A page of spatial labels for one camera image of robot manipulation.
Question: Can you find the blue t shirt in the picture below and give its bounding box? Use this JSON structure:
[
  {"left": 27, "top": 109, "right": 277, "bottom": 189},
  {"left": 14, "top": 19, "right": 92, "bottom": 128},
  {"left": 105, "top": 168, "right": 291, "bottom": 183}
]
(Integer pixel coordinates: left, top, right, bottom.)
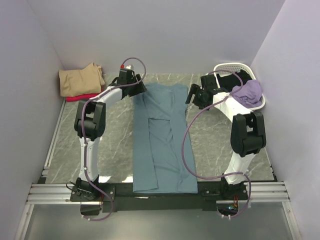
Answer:
[{"left": 133, "top": 83, "right": 198, "bottom": 194}]

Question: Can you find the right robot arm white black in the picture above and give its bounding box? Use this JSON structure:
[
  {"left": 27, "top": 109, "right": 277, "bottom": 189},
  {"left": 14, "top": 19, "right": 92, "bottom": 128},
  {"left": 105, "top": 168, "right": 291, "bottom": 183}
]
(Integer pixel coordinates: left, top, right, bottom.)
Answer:
[{"left": 185, "top": 75, "right": 267, "bottom": 200}]

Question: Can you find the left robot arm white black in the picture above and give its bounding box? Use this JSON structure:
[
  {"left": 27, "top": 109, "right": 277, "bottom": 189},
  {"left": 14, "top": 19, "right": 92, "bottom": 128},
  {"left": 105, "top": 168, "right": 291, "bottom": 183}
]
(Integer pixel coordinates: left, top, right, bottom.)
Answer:
[{"left": 74, "top": 65, "right": 147, "bottom": 201}]

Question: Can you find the black t shirt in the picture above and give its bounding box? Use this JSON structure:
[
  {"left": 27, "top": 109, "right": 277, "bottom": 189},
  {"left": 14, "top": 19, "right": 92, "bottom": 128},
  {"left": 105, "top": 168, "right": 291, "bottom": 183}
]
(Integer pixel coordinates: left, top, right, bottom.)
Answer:
[{"left": 216, "top": 69, "right": 253, "bottom": 92}]

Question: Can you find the folded beige t shirt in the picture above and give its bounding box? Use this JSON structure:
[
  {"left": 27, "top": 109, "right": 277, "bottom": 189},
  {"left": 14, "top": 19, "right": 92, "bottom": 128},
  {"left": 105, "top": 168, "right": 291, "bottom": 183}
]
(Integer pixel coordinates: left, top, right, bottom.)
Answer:
[{"left": 58, "top": 62, "right": 105, "bottom": 97}]

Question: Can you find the purple t shirt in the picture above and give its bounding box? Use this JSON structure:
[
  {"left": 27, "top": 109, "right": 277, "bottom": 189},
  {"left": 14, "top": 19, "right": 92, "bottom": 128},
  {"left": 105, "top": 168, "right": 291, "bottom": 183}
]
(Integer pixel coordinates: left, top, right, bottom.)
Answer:
[{"left": 231, "top": 79, "right": 263, "bottom": 109}]

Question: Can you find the folded pink t shirt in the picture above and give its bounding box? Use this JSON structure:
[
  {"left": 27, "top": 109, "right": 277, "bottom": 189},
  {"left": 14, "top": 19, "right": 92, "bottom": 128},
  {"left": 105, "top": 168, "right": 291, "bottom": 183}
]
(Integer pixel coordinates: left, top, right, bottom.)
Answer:
[{"left": 65, "top": 93, "right": 99, "bottom": 102}]

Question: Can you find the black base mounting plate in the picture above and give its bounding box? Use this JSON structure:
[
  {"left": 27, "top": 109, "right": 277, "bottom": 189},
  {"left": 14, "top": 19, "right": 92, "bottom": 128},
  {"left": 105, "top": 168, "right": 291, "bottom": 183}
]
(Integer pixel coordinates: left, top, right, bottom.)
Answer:
[{"left": 70, "top": 181, "right": 249, "bottom": 216}]

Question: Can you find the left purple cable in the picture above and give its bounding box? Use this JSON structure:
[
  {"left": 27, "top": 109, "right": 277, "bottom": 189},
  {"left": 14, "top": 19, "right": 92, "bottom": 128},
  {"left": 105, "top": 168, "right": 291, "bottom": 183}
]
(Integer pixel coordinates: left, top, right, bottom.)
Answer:
[{"left": 82, "top": 57, "right": 147, "bottom": 222}]

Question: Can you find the purple cable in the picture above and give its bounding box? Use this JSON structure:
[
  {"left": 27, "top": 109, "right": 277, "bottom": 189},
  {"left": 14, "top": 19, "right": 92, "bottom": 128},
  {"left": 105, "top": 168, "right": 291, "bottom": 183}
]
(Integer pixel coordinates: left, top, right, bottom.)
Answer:
[
  {"left": 182, "top": 70, "right": 251, "bottom": 219},
  {"left": 82, "top": 57, "right": 147, "bottom": 222}
]

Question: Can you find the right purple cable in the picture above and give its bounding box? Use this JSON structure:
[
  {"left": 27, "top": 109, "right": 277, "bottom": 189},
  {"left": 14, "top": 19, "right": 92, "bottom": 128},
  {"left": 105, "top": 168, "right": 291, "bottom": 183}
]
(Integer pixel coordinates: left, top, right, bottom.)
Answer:
[{"left": 182, "top": 70, "right": 251, "bottom": 219}]

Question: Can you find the aluminium rail frame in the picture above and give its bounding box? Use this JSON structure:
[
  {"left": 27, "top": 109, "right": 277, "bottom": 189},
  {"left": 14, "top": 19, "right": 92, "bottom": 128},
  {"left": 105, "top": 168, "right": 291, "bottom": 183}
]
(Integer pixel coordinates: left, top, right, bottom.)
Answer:
[{"left": 13, "top": 106, "right": 301, "bottom": 240}]

